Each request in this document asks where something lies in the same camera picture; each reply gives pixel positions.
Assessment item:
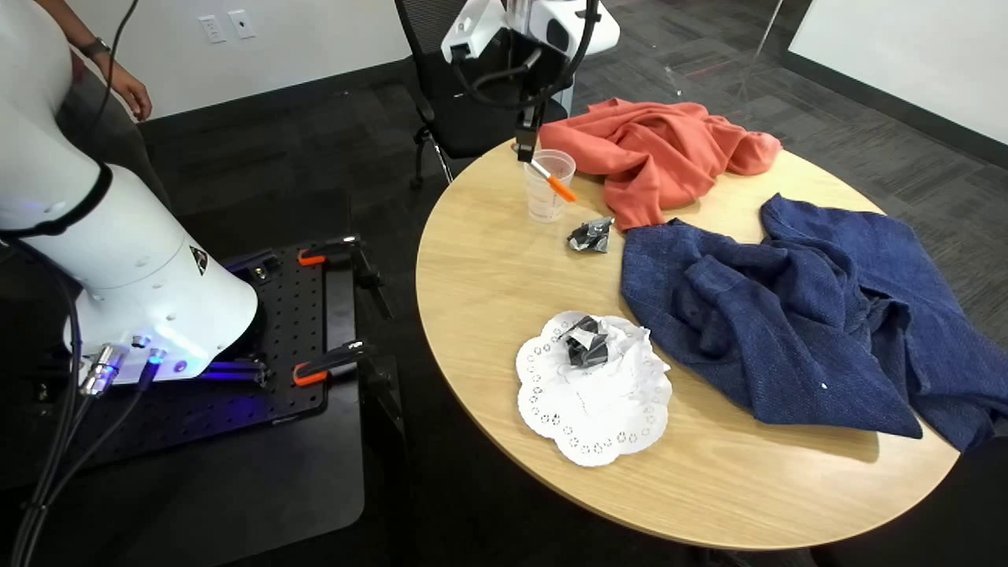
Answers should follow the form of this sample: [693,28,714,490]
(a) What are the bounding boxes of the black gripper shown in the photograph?
[496,25,593,166]

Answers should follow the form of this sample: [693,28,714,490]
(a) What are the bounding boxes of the orange and grey marker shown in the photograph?
[527,154,579,204]

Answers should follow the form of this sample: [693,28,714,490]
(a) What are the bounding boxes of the bystander forearm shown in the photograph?
[42,0,114,66]

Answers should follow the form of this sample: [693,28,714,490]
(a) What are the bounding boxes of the clear plastic measuring cup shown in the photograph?
[522,143,579,226]

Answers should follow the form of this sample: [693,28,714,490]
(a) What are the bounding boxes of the bystander bare hand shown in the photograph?
[104,56,157,122]

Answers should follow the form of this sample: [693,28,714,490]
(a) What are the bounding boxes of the black mesh office chair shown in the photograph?
[392,0,593,191]

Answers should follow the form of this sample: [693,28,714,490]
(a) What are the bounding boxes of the black binder clip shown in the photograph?
[561,311,615,371]
[563,214,618,257]

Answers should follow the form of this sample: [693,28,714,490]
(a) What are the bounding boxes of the orange cloth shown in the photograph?
[536,96,785,233]

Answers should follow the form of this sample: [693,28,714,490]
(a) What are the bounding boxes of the black orange bar clamp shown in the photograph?
[298,233,361,266]
[290,340,368,389]

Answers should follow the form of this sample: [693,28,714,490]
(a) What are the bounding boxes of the white paper doily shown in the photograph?
[515,309,676,470]

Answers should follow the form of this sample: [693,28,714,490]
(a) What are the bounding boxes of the blue cloth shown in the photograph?
[618,191,1008,454]

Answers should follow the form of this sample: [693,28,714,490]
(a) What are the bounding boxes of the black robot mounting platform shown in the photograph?
[0,233,371,567]

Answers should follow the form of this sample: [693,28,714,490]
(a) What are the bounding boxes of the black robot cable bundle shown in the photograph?
[9,344,162,567]

